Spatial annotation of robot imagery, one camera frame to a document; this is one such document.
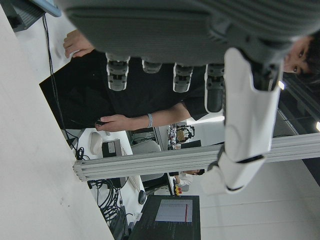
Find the person in black shirt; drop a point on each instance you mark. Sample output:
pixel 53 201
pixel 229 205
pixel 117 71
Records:
pixel 150 95

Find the red yellow emergency stop button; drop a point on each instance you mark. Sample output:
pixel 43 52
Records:
pixel 179 190

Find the grey wristband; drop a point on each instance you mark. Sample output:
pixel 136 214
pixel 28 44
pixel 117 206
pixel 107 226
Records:
pixel 150 120

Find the grey slotted device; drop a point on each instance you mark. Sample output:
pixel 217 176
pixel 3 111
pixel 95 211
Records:
pixel 25 13

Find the black flat panel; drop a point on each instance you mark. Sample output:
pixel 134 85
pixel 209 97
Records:
pixel 75 95

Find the grey office chair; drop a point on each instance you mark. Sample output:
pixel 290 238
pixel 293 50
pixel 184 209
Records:
pixel 147 147

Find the white keyboard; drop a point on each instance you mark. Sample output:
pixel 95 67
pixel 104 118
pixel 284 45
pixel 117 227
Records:
pixel 136 183

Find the person in white shirt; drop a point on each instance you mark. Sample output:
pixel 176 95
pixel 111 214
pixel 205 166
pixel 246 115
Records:
pixel 186 178

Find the black box device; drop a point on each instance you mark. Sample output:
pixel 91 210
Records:
pixel 111 148

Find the aluminium profile beam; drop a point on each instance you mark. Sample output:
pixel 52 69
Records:
pixel 150 163

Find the black computer mouse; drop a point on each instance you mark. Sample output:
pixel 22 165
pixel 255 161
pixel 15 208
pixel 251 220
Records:
pixel 142 197

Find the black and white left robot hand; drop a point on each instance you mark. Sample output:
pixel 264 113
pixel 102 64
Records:
pixel 162 27

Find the white computer mouse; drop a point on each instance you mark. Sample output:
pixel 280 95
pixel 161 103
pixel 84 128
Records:
pixel 95 142

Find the black computer monitor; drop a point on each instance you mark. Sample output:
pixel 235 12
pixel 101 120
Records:
pixel 170 220

